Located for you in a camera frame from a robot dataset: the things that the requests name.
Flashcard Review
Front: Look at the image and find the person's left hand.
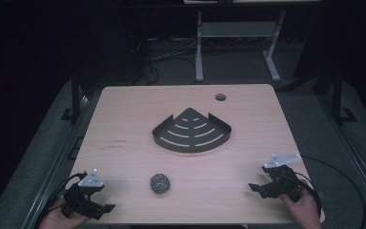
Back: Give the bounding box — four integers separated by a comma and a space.
37, 197, 91, 229

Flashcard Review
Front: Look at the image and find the black metal stand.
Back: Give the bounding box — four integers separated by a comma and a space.
60, 72, 84, 122
330, 68, 358, 126

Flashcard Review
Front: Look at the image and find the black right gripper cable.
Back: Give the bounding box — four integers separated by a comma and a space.
294, 155, 366, 229

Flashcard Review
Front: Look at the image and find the person's right hand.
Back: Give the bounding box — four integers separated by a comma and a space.
278, 181, 324, 229

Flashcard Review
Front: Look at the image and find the black metal corner shelf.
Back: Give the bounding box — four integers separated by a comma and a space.
152, 107, 233, 154

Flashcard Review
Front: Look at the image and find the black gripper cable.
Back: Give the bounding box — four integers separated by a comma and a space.
33, 172, 88, 229
294, 155, 366, 229

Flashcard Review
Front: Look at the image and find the bundle of floor cables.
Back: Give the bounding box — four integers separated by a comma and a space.
127, 33, 201, 86

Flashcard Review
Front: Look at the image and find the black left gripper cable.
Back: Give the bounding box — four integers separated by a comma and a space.
33, 172, 88, 229

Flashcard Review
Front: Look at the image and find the steel wool ball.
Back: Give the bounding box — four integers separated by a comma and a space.
150, 173, 172, 195

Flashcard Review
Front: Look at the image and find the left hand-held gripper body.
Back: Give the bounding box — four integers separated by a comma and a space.
61, 168, 106, 220

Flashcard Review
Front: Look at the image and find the aluminium frame rail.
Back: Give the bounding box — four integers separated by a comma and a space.
317, 94, 366, 220
20, 94, 92, 229

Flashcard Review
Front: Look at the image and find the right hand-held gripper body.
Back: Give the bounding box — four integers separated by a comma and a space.
261, 154, 303, 203

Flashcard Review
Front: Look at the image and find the white metal desk frame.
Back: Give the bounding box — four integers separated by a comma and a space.
193, 9, 288, 83

